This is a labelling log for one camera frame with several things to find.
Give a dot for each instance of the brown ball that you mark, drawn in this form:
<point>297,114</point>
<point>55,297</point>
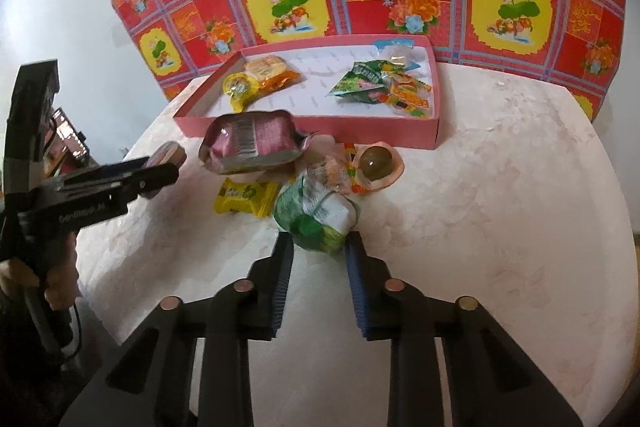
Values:
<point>375,162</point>

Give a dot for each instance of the green snack packet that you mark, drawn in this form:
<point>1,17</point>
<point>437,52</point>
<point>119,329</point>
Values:
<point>360,82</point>
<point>310,217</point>

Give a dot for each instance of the blue-edged clear candy packet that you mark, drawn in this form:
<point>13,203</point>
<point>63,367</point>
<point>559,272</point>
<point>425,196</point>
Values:
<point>400,54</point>

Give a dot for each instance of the orange candy packet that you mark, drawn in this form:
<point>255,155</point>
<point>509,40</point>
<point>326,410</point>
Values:
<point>410,99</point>

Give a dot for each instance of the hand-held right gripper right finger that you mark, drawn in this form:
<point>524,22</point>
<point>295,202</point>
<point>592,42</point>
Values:
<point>357,287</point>

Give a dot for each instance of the pink and white drink pouch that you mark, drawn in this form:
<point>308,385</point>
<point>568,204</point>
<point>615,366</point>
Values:
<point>250,142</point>

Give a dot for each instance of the person's left hand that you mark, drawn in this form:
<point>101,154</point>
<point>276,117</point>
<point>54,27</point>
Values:
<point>62,282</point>

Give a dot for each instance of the orange cracker packet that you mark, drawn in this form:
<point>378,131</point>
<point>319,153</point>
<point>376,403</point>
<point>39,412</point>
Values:
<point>270,69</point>

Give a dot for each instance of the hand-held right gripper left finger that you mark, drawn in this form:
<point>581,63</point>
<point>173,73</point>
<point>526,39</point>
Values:
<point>282,287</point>

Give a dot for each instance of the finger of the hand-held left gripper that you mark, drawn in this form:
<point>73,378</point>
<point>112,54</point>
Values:
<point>155,177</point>

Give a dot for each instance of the pink cardboard box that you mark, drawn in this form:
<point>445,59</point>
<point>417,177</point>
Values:
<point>310,92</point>

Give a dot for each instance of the yellow snack packet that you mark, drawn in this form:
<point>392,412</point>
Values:
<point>245,196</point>

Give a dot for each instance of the yellow jelly cup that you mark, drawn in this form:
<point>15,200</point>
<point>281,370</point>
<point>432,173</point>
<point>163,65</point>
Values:
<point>240,87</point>

